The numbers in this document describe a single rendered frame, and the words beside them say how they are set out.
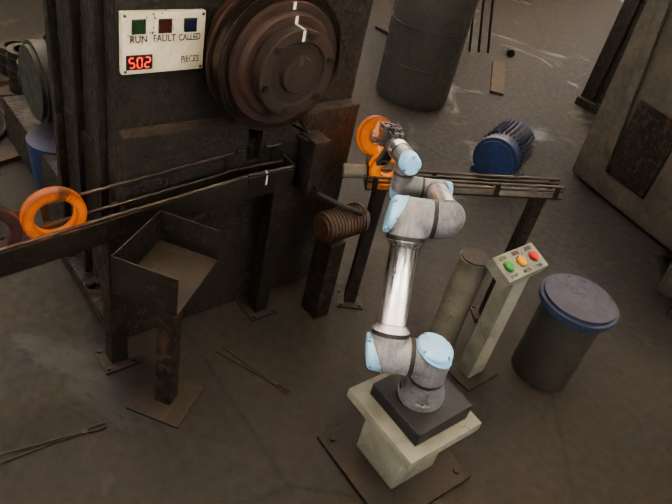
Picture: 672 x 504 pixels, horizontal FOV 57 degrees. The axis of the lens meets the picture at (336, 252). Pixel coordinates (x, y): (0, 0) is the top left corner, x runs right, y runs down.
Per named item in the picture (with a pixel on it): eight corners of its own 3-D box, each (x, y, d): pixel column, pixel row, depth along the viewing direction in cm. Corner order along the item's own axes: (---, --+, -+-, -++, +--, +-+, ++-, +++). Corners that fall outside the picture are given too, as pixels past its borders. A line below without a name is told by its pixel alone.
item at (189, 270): (115, 419, 212) (110, 255, 169) (156, 367, 232) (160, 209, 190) (169, 441, 209) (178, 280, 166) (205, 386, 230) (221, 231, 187)
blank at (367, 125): (352, 120, 237) (356, 121, 235) (388, 110, 242) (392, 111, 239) (358, 159, 244) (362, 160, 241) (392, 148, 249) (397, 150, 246)
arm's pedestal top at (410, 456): (478, 430, 205) (482, 422, 203) (407, 471, 187) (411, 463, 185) (415, 364, 224) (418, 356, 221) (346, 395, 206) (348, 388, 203)
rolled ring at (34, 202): (8, 214, 172) (5, 208, 174) (43, 254, 186) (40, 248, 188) (69, 180, 177) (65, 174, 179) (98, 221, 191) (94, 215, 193)
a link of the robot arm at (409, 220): (411, 382, 184) (441, 200, 178) (362, 375, 184) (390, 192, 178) (406, 370, 196) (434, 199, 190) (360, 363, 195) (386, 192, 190)
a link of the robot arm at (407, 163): (399, 178, 213) (404, 155, 209) (388, 164, 222) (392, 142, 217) (420, 178, 216) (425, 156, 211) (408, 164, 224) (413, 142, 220)
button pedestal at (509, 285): (436, 367, 261) (486, 253, 224) (473, 348, 275) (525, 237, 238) (464, 394, 252) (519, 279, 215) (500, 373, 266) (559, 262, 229)
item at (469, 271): (417, 344, 270) (454, 251, 239) (436, 335, 277) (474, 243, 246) (436, 362, 263) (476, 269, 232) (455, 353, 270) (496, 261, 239)
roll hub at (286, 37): (246, 114, 195) (256, 25, 179) (317, 104, 211) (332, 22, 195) (255, 122, 192) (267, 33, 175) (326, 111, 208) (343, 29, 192)
